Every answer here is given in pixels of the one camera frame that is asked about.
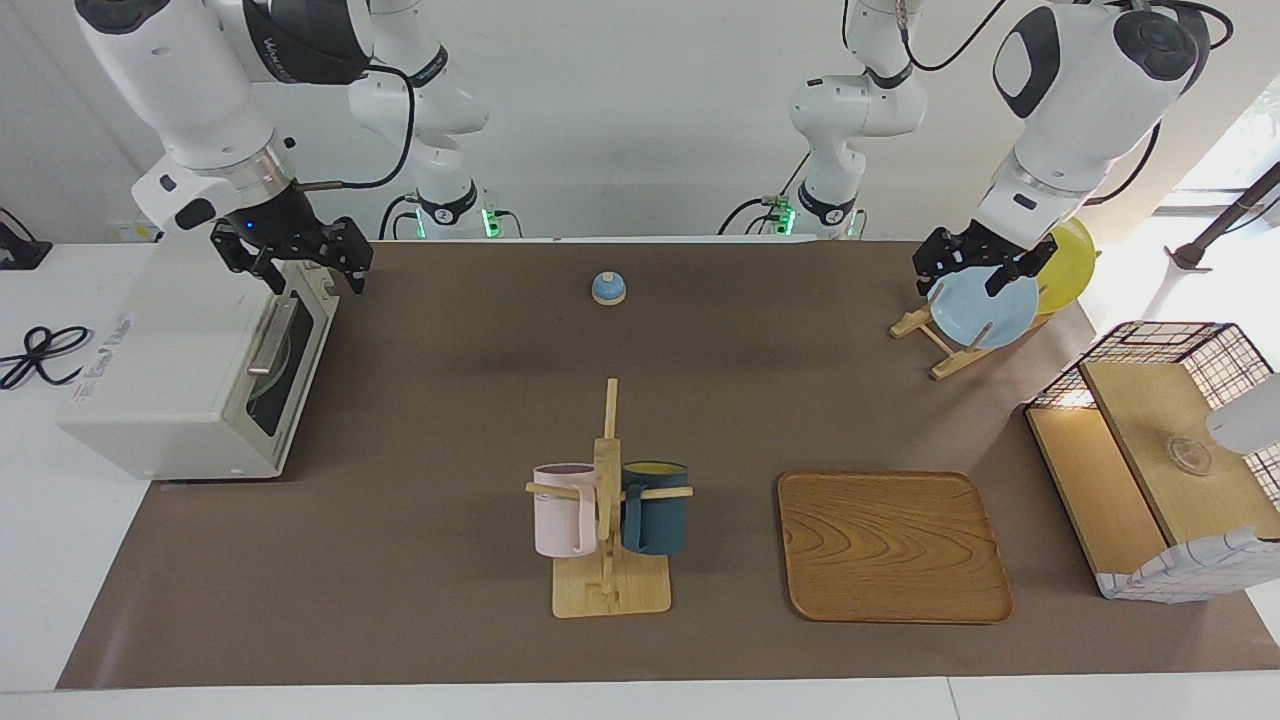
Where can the yellow plate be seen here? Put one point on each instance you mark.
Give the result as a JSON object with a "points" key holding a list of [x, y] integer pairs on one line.
{"points": [[1068, 265]]}

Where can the wooden tray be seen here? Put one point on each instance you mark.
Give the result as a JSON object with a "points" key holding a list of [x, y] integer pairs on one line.
{"points": [[890, 545]]}

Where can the black clamp base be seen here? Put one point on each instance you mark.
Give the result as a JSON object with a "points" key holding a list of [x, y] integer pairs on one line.
{"points": [[18, 248]]}

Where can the small clear glass dish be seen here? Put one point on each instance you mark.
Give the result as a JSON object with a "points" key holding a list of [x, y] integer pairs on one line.
{"points": [[1188, 456]]}

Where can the brown table mat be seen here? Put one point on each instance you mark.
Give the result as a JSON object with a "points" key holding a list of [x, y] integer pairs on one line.
{"points": [[450, 400]]}

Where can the white checked cloth liner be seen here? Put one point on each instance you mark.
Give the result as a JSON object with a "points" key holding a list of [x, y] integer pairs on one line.
{"points": [[1190, 575]]}

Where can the black tripod stand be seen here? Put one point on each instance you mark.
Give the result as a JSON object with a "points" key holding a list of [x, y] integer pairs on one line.
{"points": [[1215, 230]]}

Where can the blurred white cylinder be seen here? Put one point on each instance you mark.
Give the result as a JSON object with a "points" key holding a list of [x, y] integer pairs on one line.
{"points": [[1245, 420]]}

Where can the wooden plate rack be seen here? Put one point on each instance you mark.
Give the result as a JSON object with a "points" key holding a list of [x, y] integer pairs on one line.
{"points": [[955, 362]]}

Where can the dark teal mug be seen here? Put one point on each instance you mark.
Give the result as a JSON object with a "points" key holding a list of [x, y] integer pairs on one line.
{"points": [[660, 515]]}

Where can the white toaster oven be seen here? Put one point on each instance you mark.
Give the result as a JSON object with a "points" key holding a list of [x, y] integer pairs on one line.
{"points": [[160, 370]]}

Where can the wooden mug rack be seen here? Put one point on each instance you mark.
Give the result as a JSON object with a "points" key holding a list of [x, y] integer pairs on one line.
{"points": [[610, 590]]}

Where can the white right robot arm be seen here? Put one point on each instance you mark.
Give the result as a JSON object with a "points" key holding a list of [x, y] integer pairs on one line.
{"points": [[180, 90]]}

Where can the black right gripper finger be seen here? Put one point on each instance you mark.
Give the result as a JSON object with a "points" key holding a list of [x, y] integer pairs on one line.
{"points": [[355, 255], [245, 250]]}

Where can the pink mug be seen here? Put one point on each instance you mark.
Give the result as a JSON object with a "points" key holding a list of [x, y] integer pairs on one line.
{"points": [[562, 515]]}

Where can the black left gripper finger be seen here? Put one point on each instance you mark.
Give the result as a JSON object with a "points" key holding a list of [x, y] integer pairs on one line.
{"points": [[1015, 272], [930, 262]]}

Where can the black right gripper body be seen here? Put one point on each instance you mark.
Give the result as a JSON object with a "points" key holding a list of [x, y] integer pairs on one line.
{"points": [[280, 225]]}

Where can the blue bell with wooden knob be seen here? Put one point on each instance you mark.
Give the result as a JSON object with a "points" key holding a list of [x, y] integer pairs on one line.
{"points": [[608, 289]]}

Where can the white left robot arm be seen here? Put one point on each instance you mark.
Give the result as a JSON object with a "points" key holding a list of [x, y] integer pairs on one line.
{"points": [[1080, 90]]}

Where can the white wall socket box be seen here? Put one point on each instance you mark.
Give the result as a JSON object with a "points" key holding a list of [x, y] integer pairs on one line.
{"points": [[130, 232]]}

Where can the light blue plate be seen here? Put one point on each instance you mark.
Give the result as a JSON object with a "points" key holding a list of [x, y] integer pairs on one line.
{"points": [[985, 310]]}

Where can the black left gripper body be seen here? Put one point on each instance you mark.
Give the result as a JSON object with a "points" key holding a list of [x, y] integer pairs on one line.
{"points": [[985, 245]]}

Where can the glass oven door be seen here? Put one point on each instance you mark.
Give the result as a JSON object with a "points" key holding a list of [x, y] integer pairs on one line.
{"points": [[300, 390]]}

